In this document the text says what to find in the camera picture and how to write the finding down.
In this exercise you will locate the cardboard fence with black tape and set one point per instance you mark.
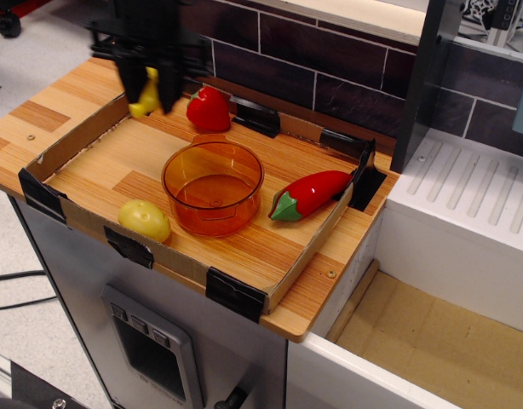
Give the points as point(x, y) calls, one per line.
point(87, 175)

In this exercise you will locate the dark grey vertical post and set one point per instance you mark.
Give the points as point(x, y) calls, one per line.
point(441, 25)

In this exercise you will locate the white toy sink unit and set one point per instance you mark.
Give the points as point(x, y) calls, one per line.
point(430, 312)

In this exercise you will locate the orange transparent plastic pot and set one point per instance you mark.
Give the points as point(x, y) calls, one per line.
point(213, 185)

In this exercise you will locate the grey toy oven front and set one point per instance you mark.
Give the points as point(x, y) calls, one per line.
point(153, 342)

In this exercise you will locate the red toy strawberry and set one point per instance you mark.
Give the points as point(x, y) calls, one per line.
point(208, 109)

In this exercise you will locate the yellow toy banana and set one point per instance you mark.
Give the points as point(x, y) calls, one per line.
point(149, 98)

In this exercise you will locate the yellow toy potato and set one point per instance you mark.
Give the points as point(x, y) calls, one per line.
point(145, 218)

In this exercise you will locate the black caster wheel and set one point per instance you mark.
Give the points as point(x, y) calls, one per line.
point(10, 26)

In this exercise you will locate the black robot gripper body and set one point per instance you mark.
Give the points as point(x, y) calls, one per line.
point(140, 34)

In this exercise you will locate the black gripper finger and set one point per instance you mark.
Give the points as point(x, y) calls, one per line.
point(131, 78)
point(170, 81)

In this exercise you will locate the red toy chili pepper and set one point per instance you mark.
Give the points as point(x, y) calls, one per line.
point(304, 196)

